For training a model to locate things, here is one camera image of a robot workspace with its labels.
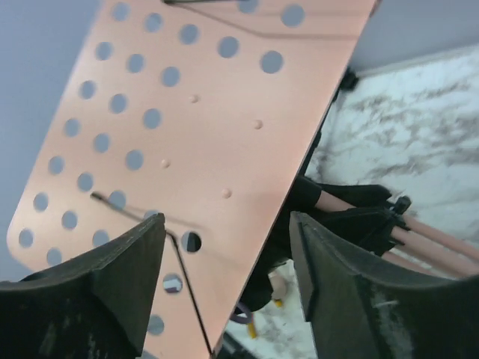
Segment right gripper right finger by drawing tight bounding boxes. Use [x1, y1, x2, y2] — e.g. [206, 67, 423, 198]
[290, 212, 478, 358]

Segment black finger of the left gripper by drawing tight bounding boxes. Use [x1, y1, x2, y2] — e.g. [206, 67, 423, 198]
[239, 176, 400, 310]

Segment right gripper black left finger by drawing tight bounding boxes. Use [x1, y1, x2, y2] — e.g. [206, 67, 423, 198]
[1, 214, 165, 358]

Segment pink perforated music stand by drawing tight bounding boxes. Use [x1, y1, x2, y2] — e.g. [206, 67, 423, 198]
[6, 0, 479, 356]

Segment yellow handled pliers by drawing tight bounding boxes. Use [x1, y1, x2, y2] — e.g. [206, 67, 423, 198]
[245, 298, 285, 340]

